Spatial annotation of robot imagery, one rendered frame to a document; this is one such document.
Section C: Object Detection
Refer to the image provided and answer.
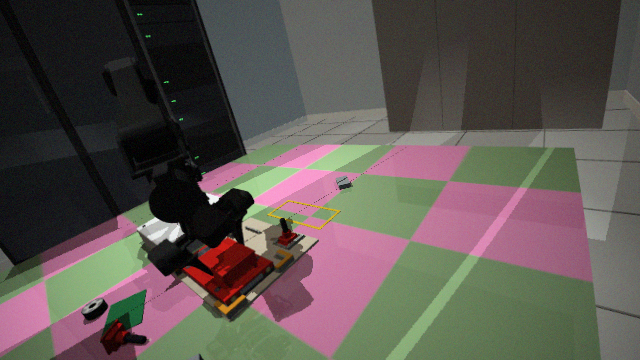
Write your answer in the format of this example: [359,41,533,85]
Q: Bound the black toy tyre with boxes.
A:
[81,297,108,321]

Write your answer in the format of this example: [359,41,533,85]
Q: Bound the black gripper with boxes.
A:
[147,185,254,277]

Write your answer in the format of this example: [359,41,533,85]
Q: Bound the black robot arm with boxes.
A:
[102,57,238,249]

